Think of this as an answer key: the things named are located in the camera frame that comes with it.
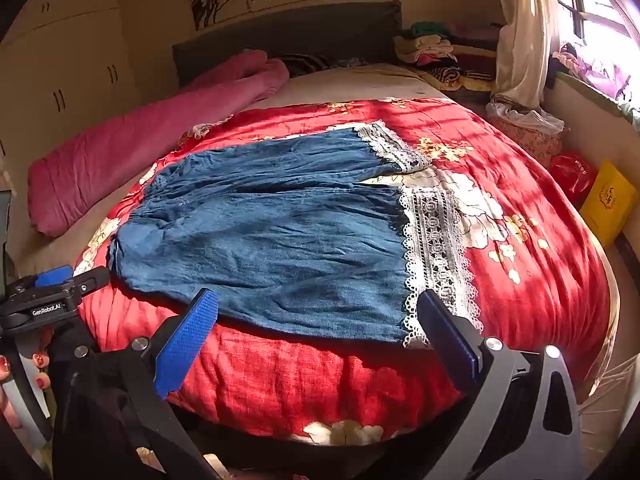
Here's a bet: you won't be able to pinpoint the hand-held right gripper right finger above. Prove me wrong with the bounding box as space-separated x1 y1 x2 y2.
416 288 587 480

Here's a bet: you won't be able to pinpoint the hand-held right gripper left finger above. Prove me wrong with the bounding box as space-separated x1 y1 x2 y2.
52 287 226 480

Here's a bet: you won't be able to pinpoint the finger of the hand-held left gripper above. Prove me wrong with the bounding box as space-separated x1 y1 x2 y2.
71 266 111 294
34 265 75 289

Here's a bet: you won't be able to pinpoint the blue pants with lace trim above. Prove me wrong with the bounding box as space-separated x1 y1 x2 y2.
107 121 485 350

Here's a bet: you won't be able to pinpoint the person's left hand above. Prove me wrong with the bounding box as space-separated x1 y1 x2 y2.
0 352 54 393

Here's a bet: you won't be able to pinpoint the red floral quilt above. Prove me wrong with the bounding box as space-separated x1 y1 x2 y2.
75 97 613 448

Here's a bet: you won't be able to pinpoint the pink rolled blanket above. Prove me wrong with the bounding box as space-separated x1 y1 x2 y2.
27 49 291 237

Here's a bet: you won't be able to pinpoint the red plastic bag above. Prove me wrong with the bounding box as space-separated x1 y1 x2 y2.
550 152 598 209

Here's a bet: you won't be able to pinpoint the yellow box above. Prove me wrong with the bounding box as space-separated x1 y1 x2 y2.
580 160 638 247

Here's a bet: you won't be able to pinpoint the floral fabric bag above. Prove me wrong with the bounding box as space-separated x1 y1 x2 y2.
487 102 571 168

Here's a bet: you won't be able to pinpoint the cream wardrobe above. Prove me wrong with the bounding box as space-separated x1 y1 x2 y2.
0 0 196 161

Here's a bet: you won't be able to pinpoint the white plastic bag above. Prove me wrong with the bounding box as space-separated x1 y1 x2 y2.
487 101 566 134

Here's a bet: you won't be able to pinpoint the beige bed sheet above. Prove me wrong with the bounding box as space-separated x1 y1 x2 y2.
10 62 451 281

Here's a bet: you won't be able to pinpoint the green window sill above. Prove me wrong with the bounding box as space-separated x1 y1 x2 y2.
554 70 640 133

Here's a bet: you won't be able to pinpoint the pile of folded clothes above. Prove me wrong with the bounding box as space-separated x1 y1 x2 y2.
392 21 506 92

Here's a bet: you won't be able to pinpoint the purple cloths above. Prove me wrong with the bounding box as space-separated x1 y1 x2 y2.
550 42 633 102

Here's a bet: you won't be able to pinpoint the striped pillow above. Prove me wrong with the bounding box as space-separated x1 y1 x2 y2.
277 52 371 78

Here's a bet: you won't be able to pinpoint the dark green bed headboard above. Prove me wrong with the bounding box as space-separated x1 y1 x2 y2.
172 0 403 86

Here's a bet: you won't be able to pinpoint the cream curtain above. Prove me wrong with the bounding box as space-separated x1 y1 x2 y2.
492 0 562 109

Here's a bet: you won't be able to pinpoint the window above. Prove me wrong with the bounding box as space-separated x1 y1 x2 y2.
550 0 640 61

